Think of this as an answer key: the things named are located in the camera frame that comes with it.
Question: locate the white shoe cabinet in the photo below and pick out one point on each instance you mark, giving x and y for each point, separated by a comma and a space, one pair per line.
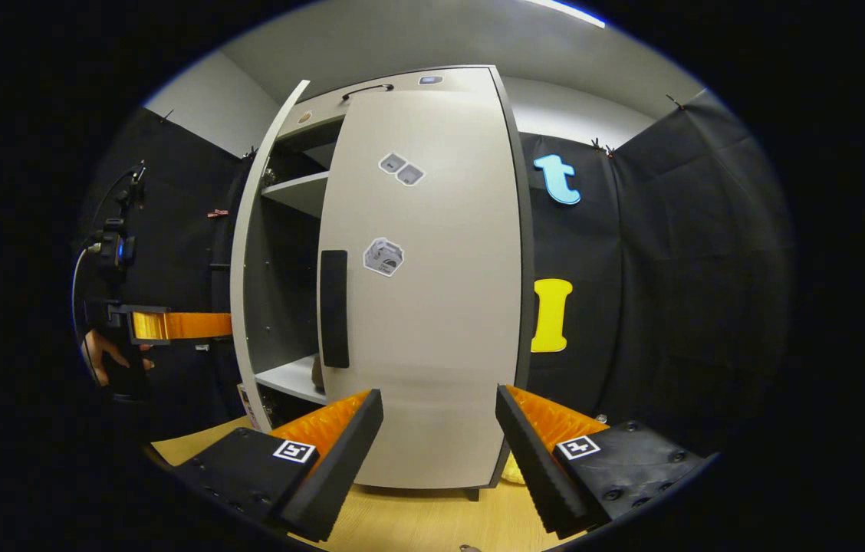
432, 345

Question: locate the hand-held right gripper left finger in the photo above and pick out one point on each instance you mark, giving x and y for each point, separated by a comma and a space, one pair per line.
333, 475

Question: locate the white cabinet shelf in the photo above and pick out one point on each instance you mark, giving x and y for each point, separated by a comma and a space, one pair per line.
302, 192
294, 379

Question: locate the yellow object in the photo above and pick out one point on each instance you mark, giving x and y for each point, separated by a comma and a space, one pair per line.
513, 471

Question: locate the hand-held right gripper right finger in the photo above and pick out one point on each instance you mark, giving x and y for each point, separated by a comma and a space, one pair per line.
540, 468

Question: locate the black backdrop cloth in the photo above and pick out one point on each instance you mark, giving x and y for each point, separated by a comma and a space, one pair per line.
172, 176
670, 268

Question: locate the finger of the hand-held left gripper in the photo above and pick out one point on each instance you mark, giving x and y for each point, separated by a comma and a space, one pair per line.
187, 326

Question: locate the brown fuzzy shoe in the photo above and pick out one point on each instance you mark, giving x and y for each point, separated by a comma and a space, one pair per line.
318, 372

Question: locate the white shoe cabinet door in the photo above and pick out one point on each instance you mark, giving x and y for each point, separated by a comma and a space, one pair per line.
440, 322

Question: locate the long ceiling light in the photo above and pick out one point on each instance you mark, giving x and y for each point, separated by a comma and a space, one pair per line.
563, 11

